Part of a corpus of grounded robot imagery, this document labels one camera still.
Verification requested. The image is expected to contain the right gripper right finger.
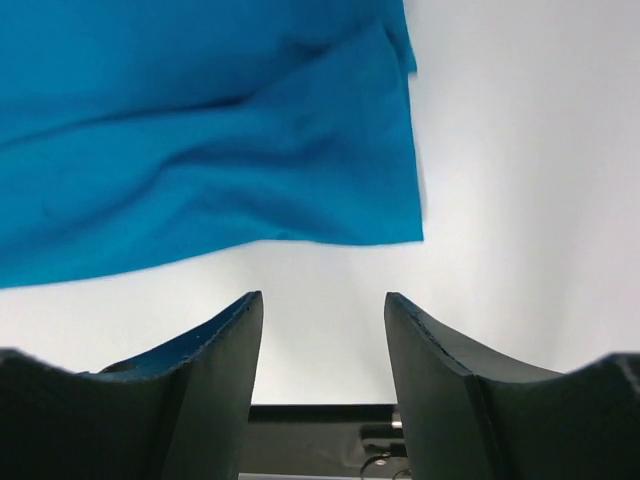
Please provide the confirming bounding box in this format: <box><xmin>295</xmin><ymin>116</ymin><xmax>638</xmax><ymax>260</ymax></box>
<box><xmin>384</xmin><ymin>293</ymin><xmax>639</xmax><ymax>479</ymax></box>

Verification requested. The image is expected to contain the blue t shirt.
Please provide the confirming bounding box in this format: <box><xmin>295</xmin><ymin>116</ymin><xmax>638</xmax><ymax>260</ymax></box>
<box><xmin>1</xmin><ymin>1</ymin><xmax>423</xmax><ymax>288</ymax></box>

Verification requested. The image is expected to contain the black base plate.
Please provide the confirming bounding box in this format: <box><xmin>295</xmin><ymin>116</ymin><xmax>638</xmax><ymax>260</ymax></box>
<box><xmin>239</xmin><ymin>404</ymin><xmax>411</xmax><ymax>479</ymax></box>

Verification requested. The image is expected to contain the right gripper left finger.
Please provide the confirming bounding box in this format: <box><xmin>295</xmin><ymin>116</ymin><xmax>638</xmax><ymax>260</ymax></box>
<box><xmin>1</xmin><ymin>292</ymin><xmax>263</xmax><ymax>479</ymax></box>

